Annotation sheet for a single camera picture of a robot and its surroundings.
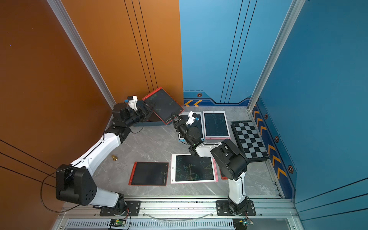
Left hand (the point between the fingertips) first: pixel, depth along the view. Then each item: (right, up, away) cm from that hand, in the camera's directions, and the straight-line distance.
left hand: (156, 104), depth 77 cm
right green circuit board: (+44, -60, -7) cm, 75 cm away
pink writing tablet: (+16, -38, +10) cm, 43 cm away
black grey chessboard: (+59, -26, +14) cm, 67 cm away
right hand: (+8, -5, +2) cm, 10 cm away
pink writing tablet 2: (+38, -13, +31) cm, 51 cm away
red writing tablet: (+4, 0, +6) cm, 7 cm away
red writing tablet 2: (+38, -43, +6) cm, 57 cm away
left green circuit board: (-18, -60, -6) cm, 63 cm away
